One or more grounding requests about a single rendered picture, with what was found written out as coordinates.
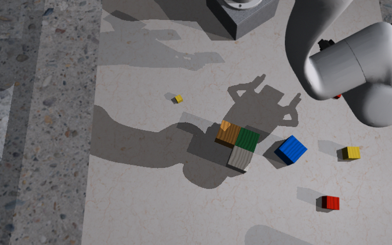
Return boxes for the blue cube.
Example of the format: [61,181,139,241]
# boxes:
[274,135,307,166]

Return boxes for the green cube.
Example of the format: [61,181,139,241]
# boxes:
[235,127,260,152]

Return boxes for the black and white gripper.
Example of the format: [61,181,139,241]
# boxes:
[318,39,335,51]

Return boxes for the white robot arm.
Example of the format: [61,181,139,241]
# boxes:
[285,0,392,128]

